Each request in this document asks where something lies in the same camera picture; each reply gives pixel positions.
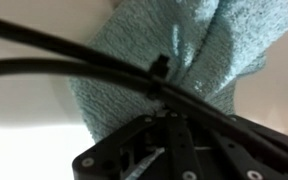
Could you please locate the teal terry towel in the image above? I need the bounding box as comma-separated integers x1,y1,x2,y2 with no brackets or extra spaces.
70,0,288,145

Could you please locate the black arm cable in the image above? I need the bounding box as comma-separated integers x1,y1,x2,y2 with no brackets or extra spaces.
0,13,288,178

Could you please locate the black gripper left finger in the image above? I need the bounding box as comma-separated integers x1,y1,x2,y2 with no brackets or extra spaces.
72,113,200,180

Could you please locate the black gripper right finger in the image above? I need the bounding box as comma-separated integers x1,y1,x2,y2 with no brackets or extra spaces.
188,116,288,180

